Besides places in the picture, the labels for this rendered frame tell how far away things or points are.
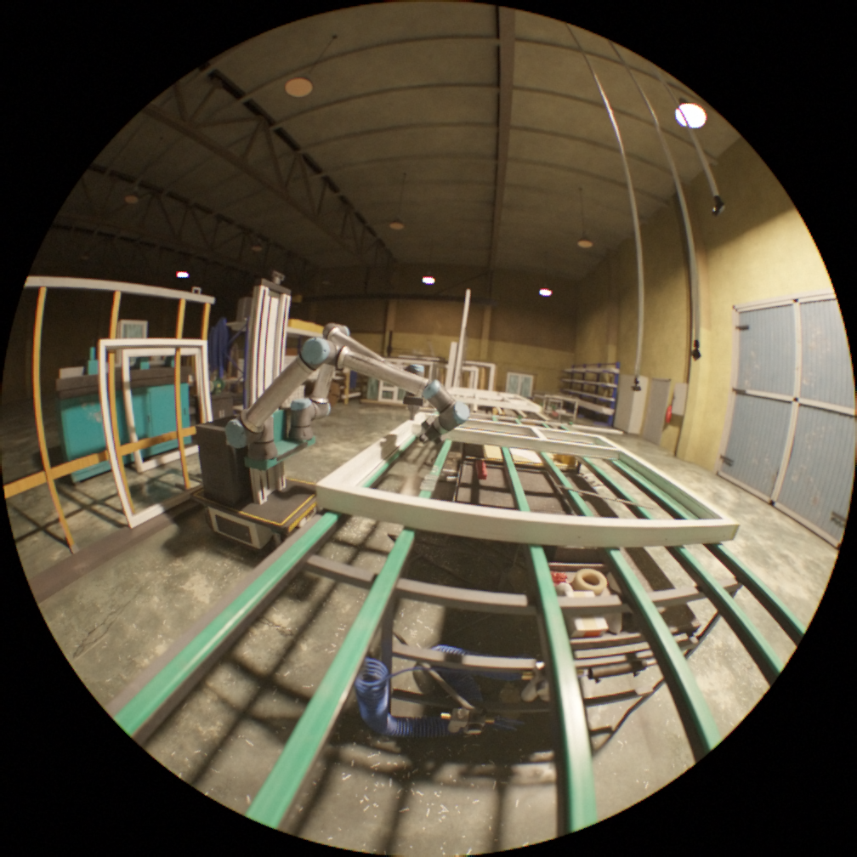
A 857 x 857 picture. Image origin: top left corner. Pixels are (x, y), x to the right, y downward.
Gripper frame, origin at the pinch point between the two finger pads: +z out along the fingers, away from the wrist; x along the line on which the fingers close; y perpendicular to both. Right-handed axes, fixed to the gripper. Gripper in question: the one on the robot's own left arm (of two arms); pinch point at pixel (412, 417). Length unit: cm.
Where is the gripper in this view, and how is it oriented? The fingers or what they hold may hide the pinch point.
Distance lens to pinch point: 183.5
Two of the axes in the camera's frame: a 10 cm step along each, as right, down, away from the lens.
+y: 1.7, -1.9, 9.7
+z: -0.9, 9.7, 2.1
